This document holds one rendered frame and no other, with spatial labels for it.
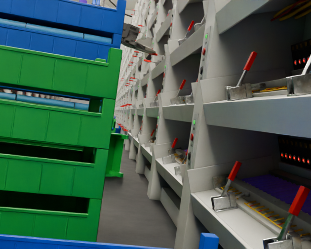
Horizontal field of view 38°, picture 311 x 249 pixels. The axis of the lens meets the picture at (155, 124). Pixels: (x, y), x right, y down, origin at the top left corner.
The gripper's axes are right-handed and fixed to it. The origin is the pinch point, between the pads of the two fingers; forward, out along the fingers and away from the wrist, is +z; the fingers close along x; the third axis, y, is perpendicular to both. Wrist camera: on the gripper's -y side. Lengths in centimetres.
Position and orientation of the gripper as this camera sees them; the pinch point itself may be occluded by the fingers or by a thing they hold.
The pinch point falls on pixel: (152, 53)
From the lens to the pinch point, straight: 193.2
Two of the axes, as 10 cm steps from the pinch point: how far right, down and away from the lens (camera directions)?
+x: -1.1, -0.3, 9.9
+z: 9.3, 3.6, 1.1
